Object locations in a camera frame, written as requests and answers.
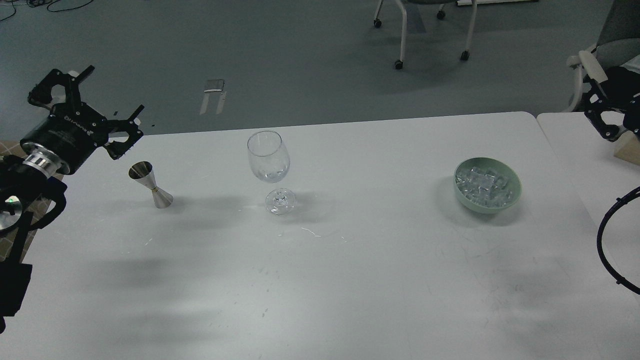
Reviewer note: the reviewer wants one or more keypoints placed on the clear ice cubes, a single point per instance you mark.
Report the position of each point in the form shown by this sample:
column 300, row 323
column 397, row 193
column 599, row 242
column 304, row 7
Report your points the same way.
column 484, row 187

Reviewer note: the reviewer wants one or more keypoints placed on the wooden block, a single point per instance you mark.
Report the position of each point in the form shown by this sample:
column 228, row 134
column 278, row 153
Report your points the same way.
column 627, row 148

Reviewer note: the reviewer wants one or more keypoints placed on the green bowl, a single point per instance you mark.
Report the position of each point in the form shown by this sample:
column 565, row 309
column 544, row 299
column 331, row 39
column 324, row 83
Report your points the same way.
column 515, row 184

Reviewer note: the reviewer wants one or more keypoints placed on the clear wine glass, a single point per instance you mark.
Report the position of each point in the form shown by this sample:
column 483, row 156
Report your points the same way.
column 269, row 161

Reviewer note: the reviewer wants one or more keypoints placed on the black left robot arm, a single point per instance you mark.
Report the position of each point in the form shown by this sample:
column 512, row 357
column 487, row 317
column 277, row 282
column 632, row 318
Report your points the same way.
column 31, row 197

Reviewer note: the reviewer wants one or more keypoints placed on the beige checkered seat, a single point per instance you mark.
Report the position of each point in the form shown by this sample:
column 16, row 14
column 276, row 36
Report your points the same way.
column 7, row 150

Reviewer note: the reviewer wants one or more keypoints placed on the white rolling chair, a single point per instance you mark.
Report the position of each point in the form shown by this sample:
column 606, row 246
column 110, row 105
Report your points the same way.
column 441, row 15

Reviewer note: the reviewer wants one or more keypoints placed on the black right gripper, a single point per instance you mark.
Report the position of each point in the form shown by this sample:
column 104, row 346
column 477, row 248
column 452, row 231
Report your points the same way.
column 632, row 117

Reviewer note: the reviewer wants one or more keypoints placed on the steel double jigger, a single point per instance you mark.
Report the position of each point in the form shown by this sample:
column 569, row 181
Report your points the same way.
column 143, row 173

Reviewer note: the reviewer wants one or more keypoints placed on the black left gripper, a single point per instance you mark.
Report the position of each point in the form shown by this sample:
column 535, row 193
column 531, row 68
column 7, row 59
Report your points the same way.
column 65, row 137

